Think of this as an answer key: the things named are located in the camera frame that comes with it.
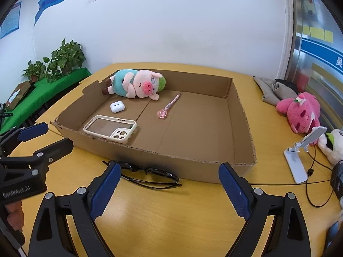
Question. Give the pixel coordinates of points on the black smartphone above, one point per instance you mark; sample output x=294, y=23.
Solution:
x=333, y=233

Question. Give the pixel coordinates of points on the pink pig plush toy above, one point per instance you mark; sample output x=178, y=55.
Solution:
x=134, y=83

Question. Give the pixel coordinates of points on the white plush toy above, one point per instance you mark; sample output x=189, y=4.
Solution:
x=335, y=144

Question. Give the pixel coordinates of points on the pink pen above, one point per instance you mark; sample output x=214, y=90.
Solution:
x=161, y=114

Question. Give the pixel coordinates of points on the yellow sticky note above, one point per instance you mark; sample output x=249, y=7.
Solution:
x=328, y=36
x=317, y=33
x=306, y=30

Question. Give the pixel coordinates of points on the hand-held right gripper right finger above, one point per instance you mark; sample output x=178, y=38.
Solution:
x=233, y=192

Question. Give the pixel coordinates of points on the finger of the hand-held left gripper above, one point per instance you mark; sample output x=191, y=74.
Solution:
x=32, y=131
x=56, y=148

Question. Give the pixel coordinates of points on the black tripod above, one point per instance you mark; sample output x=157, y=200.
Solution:
x=4, y=115

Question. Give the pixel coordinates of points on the blue glass banner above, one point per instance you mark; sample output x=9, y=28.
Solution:
x=319, y=52

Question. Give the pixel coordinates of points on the brown cardboard package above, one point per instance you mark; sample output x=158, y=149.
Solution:
x=18, y=93

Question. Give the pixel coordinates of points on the black sunglasses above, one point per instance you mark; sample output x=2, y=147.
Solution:
x=160, y=171

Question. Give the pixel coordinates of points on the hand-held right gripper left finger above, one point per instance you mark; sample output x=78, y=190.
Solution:
x=104, y=192

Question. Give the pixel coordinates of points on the small potted plant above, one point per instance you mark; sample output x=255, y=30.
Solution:
x=33, y=71

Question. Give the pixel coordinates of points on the grey cloth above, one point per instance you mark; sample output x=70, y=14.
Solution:
x=268, y=91

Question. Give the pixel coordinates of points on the green cloth table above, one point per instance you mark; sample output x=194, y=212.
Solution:
x=53, y=91

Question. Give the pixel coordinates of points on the large potted plant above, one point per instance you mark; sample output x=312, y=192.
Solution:
x=65, y=57

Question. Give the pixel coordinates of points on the black device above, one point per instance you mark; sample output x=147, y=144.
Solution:
x=338, y=179

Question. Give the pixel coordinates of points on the white earbuds case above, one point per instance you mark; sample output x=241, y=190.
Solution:
x=117, y=107

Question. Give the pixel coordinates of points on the cream phone case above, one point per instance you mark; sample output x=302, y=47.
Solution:
x=130, y=131

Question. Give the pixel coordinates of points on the white phone stand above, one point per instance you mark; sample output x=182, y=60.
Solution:
x=294, y=166

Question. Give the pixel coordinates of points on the pink bear plush toy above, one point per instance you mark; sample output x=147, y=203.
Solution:
x=300, y=109

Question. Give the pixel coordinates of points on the person's left hand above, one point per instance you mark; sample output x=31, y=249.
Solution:
x=14, y=215

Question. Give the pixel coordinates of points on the brown cardboard box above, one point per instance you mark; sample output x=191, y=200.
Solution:
x=201, y=128

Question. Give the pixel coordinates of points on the blue framed wall poster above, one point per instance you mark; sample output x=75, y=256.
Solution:
x=10, y=18

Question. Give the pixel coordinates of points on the cartoon poster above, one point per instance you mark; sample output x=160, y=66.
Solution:
x=309, y=1

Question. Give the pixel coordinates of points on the metal door frame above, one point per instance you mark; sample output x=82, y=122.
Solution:
x=290, y=32

